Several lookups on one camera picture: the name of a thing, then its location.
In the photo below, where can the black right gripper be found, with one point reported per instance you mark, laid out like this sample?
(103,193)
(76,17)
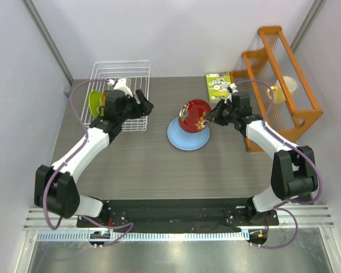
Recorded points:
(212,116)

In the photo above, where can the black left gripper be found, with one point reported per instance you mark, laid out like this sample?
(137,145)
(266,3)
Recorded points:
(146,107)

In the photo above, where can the red floral plate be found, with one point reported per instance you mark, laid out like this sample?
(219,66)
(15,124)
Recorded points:
(192,116)

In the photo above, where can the light blue plate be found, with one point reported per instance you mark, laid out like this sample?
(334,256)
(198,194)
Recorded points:
(185,141)

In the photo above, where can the yellow patterned plate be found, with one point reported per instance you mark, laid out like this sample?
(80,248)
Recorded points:
(103,98)

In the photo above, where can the lime green plate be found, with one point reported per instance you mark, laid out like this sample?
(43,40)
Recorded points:
(95,103)

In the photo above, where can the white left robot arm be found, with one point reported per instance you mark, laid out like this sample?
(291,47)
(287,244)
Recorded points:
(55,185)

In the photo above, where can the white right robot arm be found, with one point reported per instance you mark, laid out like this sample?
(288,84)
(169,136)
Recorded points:
(294,172)

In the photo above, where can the orange wooden shelf rack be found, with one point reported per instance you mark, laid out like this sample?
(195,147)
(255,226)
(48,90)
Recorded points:
(262,68)

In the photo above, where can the green picture book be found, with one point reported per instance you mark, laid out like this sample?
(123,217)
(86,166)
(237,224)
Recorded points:
(217,85)

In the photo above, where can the yellow mug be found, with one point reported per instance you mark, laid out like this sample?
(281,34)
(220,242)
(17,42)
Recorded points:
(277,91)

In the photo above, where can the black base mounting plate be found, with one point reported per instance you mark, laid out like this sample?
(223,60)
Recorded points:
(175,216)

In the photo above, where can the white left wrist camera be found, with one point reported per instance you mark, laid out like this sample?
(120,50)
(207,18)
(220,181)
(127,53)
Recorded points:
(120,85)

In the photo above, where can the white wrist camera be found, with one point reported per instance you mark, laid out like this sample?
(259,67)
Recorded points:
(231,90)
(120,85)

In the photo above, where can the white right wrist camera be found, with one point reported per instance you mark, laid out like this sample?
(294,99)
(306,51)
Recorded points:
(231,90)

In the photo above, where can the aluminium rail frame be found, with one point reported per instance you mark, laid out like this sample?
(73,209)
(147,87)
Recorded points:
(303,241)

